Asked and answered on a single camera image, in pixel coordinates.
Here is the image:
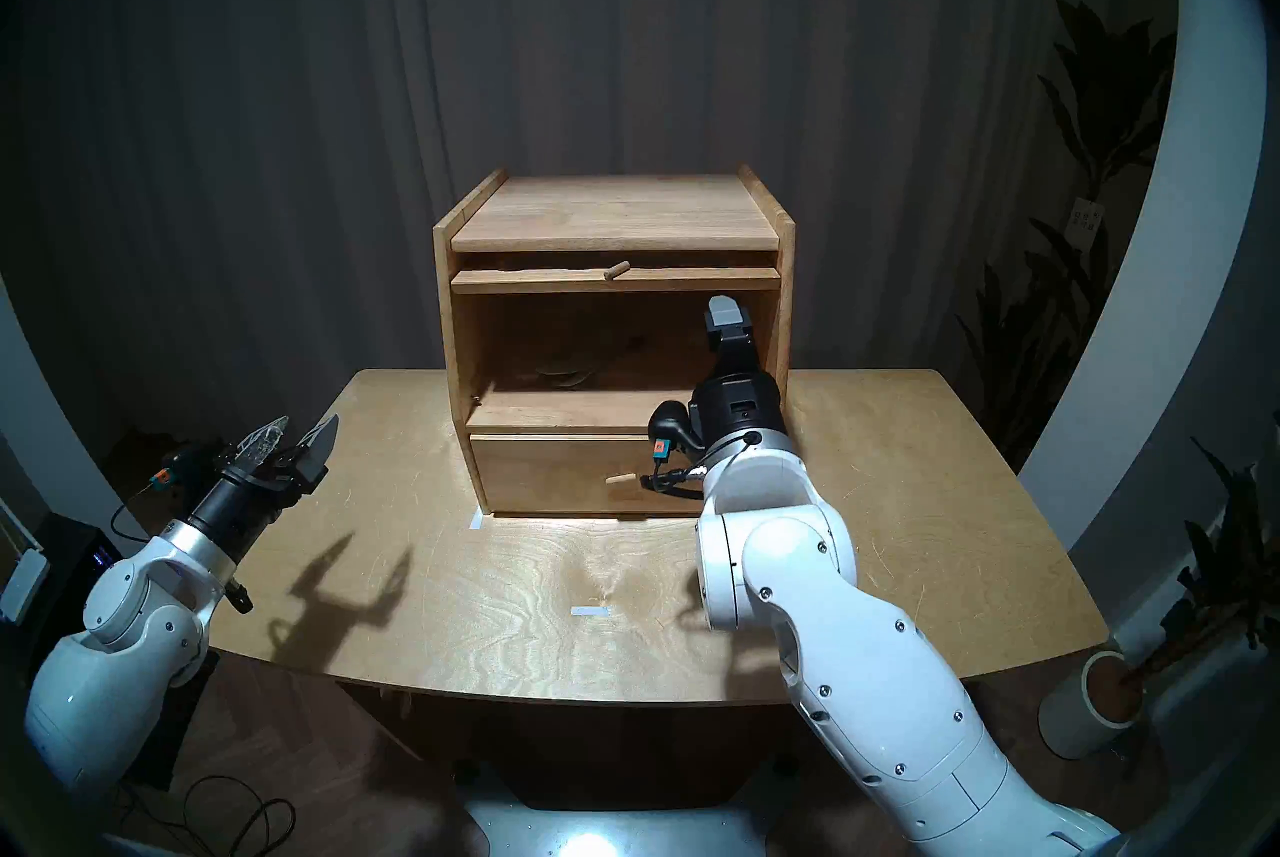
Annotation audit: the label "wooden cabinet frame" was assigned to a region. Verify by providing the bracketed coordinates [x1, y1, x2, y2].
[433, 165, 797, 518]

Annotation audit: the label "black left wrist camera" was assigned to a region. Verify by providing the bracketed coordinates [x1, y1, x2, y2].
[150, 442, 216, 496]

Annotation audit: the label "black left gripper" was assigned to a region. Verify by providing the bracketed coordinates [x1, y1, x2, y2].
[185, 413, 341, 556]

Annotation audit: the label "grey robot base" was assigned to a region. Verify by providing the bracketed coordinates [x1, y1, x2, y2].
[455, 765, 801, 857]

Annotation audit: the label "white box device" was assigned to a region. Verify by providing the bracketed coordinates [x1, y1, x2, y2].
[0, 545, 51, 624]

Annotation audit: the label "white cylindrical plant pot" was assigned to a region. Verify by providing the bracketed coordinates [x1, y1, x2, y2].
[1038, 650, 1147, 761]

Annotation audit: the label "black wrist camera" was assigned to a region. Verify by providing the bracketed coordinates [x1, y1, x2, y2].
[150, 442, 216, 496]
[650, 402, 701, 466]

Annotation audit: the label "grey pleated curtain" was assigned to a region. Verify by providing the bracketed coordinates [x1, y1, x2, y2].
[20, 0, 1181, 456]

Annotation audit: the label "tall dark leafy plant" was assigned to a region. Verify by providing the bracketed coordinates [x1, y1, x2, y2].
[955, 0, 1179, 471]

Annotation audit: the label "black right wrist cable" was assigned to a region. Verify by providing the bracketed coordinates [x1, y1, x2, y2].
[640, 440, 721, 498]

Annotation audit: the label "small plant in white pot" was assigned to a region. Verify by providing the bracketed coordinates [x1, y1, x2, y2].
[1120, 435, 1280, 696]

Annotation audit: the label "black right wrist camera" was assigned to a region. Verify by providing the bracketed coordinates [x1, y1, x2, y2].
[650, 402, 701, 466]

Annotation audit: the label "wooden sliding door with peg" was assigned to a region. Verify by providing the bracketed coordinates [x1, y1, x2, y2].
[450, 261, 782, 296]

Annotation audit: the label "black floor cables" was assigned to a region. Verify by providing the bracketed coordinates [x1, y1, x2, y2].
[100, 770, 296, 857]

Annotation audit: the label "wooden drawer with peg handle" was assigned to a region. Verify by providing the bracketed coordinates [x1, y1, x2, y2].
[470, 434, 772, 516]

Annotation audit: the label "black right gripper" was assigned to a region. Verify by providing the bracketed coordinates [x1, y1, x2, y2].
[690, 295, 784, 451]

